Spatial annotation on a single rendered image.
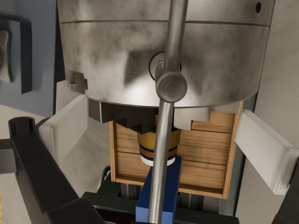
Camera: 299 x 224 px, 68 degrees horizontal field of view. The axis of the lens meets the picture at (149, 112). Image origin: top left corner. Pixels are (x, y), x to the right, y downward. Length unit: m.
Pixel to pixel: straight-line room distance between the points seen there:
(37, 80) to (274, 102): 1.33
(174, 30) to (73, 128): 0.10
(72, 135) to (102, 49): 0.12
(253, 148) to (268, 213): 1.84
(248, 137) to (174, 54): 0.08
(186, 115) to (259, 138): 0.23
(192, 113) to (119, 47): 0.19
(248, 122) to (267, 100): 1.39
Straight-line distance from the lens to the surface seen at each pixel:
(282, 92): 1.59
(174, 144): 0.41
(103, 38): 0.25
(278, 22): 1.53
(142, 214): 0.51
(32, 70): 0.95
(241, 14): 0.27
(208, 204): 0.79
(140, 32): 0.23
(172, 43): 0.16
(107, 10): 0.25
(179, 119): 0.39
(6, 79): 0.94
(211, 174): 0.70
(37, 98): 0.97
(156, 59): 0.23
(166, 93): 0.15
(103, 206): 0.81
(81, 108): 0.17
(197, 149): 0.66
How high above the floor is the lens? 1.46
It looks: 67 degrees down
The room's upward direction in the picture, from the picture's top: 146 degrees counter-clockwise
